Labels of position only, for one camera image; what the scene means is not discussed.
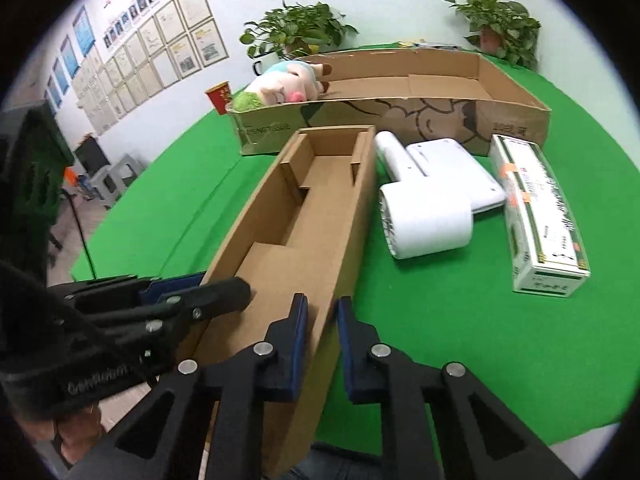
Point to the thin black pole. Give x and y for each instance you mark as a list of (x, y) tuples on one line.
[(80, 235)]

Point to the yellow flat packet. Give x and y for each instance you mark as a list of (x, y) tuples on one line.
[(407, 42)]

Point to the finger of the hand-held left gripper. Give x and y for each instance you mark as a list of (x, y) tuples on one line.
[(225, 297), (175, 282)]

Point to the potted green plant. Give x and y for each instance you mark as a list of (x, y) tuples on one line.
[(495, 15), (295, 25)]

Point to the black cabinet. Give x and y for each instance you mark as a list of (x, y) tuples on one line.
[(92, 155)]

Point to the grey plastic stool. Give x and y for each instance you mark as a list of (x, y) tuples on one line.
[(131, 167), (107, 185)]

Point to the patterned tissue pack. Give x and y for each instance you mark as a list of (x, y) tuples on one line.
[(440, 45)]

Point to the pink plush pig toy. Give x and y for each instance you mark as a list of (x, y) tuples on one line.
[(280, 87)]

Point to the white enamel mug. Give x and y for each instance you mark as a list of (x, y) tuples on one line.
[(267, 66)]

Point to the red paper cup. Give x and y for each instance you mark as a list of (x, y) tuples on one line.
[(219, 97)]

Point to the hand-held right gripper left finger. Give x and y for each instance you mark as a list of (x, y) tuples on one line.
[(299, 332)]

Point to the narrow cardboard tray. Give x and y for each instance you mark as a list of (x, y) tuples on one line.
[(345, 240)]

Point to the white green medicine box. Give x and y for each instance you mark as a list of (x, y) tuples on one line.
[(540, 210)]

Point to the blue wall poster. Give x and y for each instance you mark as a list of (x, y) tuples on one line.
[(59, 76), (69, 56), (83, 30), (51, 92)]

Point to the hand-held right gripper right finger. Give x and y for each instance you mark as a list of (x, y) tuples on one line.
[(345, 347)]

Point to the large cardboard box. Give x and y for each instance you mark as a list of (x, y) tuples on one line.
[(510, 125)]

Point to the rows of framed certificates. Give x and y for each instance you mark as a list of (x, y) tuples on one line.
[(150, 65)]

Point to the white hair dryer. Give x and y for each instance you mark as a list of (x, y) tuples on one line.
[(425, 220)]

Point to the person's left hand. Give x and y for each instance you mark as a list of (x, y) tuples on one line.
[(82, 435)]

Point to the person's leg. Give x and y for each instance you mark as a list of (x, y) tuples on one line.
[(340, 465)]

